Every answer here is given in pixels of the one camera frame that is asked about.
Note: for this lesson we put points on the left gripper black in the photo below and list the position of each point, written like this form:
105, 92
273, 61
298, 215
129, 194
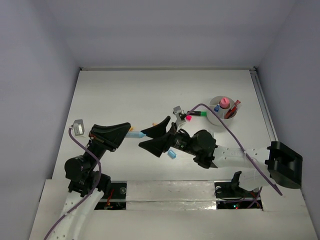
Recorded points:
101, 140

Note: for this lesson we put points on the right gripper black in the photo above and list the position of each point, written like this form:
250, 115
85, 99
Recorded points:
160, 141

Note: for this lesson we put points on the blue marker cap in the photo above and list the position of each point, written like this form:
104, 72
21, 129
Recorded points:
171, 154

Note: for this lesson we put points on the blue highlighter marker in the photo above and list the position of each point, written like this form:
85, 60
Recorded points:
135, 134

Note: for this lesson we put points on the black pink highlighter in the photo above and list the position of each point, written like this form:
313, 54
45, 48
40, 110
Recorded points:
188, 117

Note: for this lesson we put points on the black green highlighter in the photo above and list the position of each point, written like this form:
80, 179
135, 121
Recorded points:
199, 113

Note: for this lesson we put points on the blue spray bottle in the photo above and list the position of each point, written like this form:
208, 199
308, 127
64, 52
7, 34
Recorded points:
217, 108

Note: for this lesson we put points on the red gel pen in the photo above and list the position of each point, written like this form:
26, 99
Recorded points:
234, 109

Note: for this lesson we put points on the dark red refill pen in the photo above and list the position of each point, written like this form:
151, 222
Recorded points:
226, 116

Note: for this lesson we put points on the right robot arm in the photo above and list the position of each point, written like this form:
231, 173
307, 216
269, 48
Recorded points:
276, 165

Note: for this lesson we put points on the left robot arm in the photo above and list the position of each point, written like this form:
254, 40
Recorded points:
87, 182

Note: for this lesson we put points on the white round container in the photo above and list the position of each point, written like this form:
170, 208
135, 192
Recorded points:
221, 113

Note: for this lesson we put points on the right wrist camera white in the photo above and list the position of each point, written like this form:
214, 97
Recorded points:
180, 116

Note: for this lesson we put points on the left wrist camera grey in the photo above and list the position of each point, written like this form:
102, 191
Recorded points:
78, 128

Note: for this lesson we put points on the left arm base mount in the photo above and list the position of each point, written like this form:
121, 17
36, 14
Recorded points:
115, 199

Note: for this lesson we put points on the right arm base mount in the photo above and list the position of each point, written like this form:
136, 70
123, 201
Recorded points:
230, 196

